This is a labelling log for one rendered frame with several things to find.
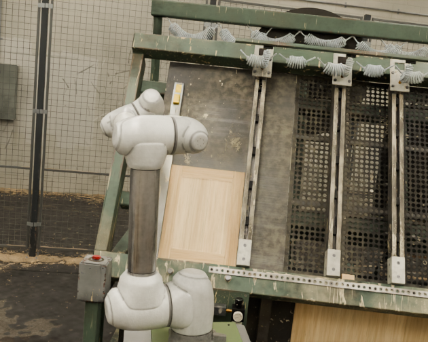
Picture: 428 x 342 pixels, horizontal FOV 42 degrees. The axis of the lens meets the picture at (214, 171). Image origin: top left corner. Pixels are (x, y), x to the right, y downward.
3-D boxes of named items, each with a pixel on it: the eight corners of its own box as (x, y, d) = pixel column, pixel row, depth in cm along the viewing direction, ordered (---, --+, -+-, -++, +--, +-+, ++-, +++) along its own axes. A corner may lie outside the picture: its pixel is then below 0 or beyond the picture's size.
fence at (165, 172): (147, 258, 270) (146, 256, 266) (174, 85, 305) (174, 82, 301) (157, 259, 270) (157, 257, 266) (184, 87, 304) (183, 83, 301)
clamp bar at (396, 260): (383, 284, 266) (399, 275, 244) (384, 69, 309) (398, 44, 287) (404, 287, 266) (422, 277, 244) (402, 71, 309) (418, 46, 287)
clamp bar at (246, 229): (232, 267, 269) (234, 256, 247) (253, 55, 312) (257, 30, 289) (252, 269, 268) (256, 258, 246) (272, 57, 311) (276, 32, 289)
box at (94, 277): (76, 301, 244) (79, 262, 241) (83, 291, 255) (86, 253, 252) (103, 305, 243) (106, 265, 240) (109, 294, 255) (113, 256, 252)
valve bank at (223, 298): (132, 341, 251) (136, 290, 247) (138, 327, 265) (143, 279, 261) (244, 355, 250) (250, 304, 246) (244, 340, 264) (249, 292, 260)
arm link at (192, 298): (219, 333, 205) (222, 275, 202) (171, 339, 198) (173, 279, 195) (204, 316, 220) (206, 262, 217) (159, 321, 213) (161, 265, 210)
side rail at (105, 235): (98, 254, 277) (94, 249, 266) (135, 63, 316) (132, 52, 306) (110, 256, 276) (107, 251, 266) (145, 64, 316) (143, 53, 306)
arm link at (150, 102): (158, 98, 255) (132, 110, 252) (155, 80, 240) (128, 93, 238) (169, 116, 251) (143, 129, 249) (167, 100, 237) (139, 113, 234)
